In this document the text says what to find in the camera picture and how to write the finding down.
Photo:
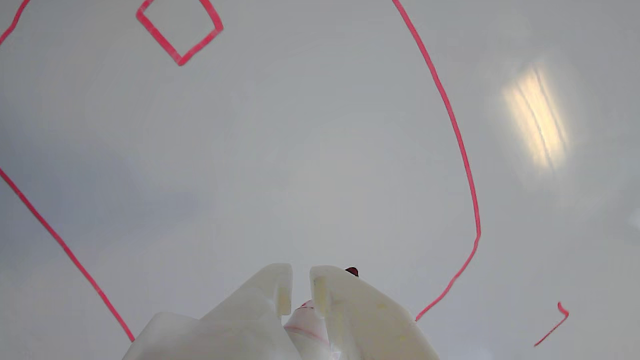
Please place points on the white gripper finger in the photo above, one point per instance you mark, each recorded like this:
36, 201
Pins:
370, 325
240, 320

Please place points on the red whiteboard marker pen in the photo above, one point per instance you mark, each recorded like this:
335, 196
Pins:
306, 330

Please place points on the large white whiteboard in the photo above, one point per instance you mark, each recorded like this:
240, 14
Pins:
300, 150

